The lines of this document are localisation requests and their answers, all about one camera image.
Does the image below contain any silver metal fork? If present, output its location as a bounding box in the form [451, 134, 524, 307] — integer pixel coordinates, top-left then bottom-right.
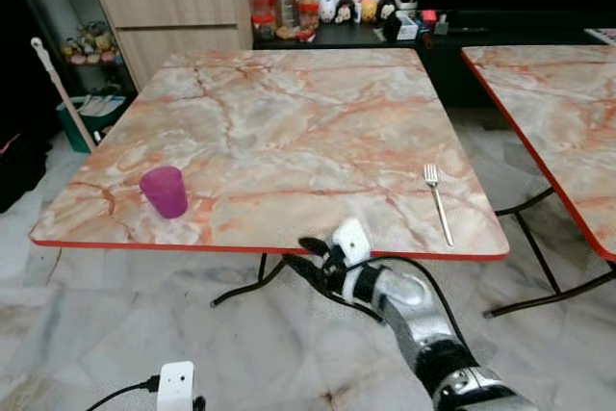
[423, 164, 454, 247]

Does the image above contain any purple plastic cup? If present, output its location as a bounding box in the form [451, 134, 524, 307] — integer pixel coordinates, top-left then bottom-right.
[140, 166, 190, 219]

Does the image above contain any black television console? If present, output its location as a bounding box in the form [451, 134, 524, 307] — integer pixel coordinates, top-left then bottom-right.
[252, 12, 616, 110]

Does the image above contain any small jar red lid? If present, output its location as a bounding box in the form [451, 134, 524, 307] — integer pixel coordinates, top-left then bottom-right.
[298, 3, 321, 32]
[252, 12, 275, 41]

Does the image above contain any small white box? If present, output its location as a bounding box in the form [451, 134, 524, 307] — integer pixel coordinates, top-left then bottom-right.
[393, 13, 420, 41]

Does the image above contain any black round figurine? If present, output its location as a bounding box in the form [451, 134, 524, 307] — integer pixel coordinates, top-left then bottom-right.
[336, 0, 359, 25]
[376, 0, 398, 25]

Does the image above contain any green bin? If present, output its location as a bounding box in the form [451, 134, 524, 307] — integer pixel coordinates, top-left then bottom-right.
[56, 93, 132, 153]

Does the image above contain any light wooden cabinet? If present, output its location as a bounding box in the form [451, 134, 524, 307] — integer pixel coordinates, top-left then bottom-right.
[94, 0, 257, 90]

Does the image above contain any pale broom stick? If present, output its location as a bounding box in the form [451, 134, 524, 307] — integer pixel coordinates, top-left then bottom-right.
[31, 38, 96, 153]

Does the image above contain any row of small toy figures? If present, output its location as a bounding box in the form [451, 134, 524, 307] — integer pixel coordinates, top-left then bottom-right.
[62, 21, 122, 66]

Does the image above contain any flat printed magazine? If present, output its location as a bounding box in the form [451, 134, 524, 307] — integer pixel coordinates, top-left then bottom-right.
[584, 28, 616, 44]

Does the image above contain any black display shelf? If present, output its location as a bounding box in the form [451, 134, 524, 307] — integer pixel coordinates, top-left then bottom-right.
[12, 0, 128, 99]

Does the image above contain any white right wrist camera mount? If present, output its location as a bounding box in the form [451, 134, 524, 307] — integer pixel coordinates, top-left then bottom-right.
[331, 218, 372, 267]

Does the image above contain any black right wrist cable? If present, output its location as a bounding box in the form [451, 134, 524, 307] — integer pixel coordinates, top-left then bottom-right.
[371, 255, 458, 340]

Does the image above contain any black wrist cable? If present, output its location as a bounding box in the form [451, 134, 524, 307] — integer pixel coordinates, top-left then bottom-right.
[371, 255, 458, 340]
[85, 376, 160, 411]

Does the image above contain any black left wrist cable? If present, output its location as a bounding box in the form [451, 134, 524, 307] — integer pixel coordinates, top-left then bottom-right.
[85, 376, 160, 411]

